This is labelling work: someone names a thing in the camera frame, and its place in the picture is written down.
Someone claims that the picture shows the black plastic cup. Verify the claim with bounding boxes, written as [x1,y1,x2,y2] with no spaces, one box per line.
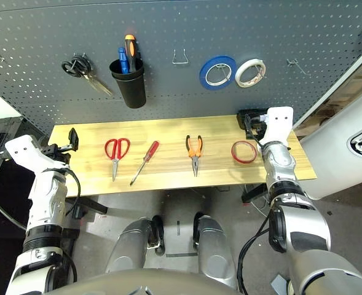
[109,58,147,109]

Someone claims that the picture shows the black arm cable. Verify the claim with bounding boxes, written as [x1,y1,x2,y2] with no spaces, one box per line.
[236,211,275,294]
[0,155,82,231]

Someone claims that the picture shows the black rectangular box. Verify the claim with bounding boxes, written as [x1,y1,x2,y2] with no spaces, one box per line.
[237,108,269,130]

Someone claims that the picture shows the wire loop pliers holder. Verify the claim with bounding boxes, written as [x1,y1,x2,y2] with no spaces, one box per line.
[171,49,190,65]

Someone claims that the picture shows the silver robot leg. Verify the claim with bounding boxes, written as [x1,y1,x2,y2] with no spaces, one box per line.
[105,214,165,274]
[192,211,238,289]

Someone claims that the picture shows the orange black needle-nose pliers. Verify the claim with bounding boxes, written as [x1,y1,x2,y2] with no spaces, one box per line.
[185,135,203,178]

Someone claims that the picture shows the white machine housing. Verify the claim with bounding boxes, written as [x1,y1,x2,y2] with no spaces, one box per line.
[300,103,362,201]

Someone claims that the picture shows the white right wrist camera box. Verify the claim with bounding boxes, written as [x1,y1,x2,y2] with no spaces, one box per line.
[258,106,294,147]

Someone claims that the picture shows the blue handled screwdriver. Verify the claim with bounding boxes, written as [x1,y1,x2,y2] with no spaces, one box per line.
[117,47,130,74]

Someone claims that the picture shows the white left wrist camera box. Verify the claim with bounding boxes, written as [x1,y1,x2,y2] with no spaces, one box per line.
[4,134,69,178]

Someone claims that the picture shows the red handled scissors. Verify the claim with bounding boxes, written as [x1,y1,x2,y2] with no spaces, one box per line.
[104,138,131,182]

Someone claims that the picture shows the grey perforated pegboard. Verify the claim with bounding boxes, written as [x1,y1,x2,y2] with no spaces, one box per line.
[0,0,362,136]

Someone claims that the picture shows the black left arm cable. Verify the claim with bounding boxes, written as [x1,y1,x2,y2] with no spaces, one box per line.
[0,155,82,231]

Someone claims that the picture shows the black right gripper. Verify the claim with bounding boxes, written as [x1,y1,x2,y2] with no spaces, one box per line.
[245,122,269,143]

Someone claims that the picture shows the white floor cable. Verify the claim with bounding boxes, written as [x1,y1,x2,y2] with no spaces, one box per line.
[251,196,270,213]

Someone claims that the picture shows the red tape roll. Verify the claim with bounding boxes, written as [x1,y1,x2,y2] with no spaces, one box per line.
[230,140,258,165]

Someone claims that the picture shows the white tape roll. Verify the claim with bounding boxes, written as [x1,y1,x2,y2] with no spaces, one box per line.
[235,58,267,89]

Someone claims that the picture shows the red handled screwdriver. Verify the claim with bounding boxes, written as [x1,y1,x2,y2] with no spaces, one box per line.
[129,140,160,186]

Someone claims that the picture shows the black side cabinet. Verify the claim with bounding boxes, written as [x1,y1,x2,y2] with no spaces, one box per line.
[0,118,31,222]

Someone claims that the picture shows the black handled scissors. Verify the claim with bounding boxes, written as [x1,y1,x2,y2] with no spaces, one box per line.
[61,53,114,96]

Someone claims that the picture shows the black table support bar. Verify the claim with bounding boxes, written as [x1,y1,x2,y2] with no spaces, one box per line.
[241,181,272,203]
[65,196,108,215]

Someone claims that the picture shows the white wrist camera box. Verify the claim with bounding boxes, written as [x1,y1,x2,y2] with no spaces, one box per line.
[258,106,294,147]
[4,134,69,178]

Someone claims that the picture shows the silver left robot leg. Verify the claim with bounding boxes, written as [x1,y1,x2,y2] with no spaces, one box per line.
[105,214,165,274]

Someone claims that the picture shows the grey robot torso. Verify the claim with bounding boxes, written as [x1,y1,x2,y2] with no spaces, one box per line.
[45,269,246,295]

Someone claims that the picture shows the blue tape roll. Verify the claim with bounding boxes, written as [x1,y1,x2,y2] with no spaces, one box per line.
[199,55,237,91]

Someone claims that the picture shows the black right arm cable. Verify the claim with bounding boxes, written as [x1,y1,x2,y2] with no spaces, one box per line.
[236,211,275,294]

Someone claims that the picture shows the orange black handled screwdriver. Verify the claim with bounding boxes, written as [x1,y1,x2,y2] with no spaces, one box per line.
[124,34,138,73]

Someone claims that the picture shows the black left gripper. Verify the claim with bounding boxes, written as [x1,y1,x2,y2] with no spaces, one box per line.
[41,127,79,167]

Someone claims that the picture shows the silver right robot leg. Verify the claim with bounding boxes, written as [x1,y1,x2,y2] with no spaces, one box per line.
[192,211,238,289]

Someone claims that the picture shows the grey square floor pad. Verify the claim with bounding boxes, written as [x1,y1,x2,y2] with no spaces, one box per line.
[271,275,288,293]

